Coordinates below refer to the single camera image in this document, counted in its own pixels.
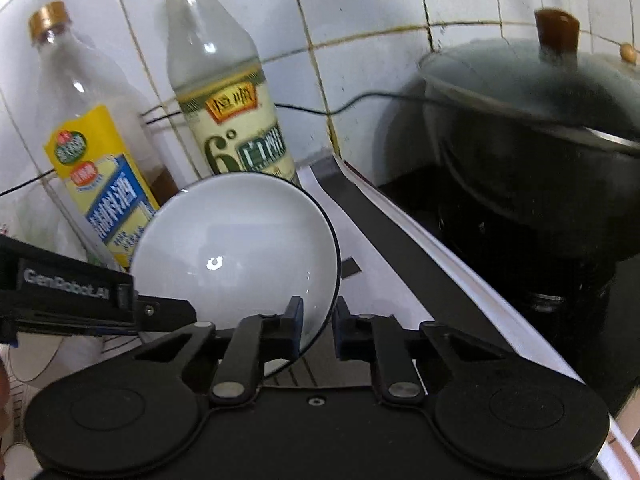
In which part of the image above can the striped tablecloth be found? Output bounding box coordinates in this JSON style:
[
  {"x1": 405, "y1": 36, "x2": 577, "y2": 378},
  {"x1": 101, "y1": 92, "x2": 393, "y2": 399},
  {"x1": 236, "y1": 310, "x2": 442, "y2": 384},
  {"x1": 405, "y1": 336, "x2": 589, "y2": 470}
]
[{"x1": 0, "y1": 152, "x2": 640, "y2": 480}]

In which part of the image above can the black cable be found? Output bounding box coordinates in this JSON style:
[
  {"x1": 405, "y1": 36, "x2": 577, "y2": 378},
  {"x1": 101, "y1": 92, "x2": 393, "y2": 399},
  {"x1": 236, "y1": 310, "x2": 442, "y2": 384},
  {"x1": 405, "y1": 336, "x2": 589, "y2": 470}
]
[{"x1": 0, "y1": 91, "x2": 437, "y2": 198}]

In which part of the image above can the white bowl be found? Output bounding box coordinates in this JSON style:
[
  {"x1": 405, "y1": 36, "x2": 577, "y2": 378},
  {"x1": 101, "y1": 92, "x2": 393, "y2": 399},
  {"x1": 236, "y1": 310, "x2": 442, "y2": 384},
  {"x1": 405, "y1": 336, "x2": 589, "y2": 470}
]
[{"x1": 129, "y1": 172, "x2": 343, "y2": 378}]

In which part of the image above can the clear vinegar bottle yellow cap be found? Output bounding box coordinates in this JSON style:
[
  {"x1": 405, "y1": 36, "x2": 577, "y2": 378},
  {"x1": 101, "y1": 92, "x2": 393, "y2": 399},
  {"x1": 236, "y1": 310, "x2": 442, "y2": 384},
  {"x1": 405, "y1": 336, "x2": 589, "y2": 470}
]
[{"x1": 152, "y1": 0, "x2": 302, "y2": 192}]

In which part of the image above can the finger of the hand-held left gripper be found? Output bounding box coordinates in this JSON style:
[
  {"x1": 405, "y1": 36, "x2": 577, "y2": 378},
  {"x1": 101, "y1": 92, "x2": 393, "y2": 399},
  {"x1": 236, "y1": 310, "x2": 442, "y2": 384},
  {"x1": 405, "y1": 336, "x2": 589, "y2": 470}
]
[{"x1": 117, "y1": 284, "x2": 197, "y2": 335}]

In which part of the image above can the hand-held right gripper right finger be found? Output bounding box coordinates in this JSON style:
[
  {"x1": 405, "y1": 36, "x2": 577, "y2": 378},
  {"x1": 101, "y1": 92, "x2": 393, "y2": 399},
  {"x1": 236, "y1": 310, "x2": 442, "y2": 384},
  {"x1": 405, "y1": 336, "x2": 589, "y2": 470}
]
[{"x1": 332, "y1": 296, "x2": 507, "y2": 408}]

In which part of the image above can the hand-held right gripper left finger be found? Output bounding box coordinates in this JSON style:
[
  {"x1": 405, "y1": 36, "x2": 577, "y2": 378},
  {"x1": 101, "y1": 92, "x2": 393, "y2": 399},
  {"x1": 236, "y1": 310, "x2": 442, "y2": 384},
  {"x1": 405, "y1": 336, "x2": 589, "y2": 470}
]
[{"x1": 132, "y1": 296, "x2": 306, "y2": 408}]

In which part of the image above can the cooking wine bottle yellow label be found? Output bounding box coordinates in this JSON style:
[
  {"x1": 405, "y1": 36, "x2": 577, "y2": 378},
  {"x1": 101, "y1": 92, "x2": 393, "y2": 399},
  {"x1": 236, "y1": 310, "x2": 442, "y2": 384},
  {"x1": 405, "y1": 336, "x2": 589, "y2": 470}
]
[{"x1": 27, "y1": 1, "x2": 162, "y2": 273}]

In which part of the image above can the black stove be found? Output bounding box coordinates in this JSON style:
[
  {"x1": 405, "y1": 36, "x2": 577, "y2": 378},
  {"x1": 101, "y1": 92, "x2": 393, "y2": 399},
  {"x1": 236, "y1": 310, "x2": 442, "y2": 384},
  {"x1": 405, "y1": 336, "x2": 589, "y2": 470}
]
[{"x1": 375, "y1": 160, "x2": 640, "y2": 413}]

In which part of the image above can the glass wok lid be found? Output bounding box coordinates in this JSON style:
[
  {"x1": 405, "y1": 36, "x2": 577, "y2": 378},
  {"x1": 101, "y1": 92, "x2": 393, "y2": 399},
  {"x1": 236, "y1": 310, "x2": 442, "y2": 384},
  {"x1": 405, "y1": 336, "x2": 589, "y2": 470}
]
[{"x1": 417, "y1": 7, "x2": 640, "y2": 155}]

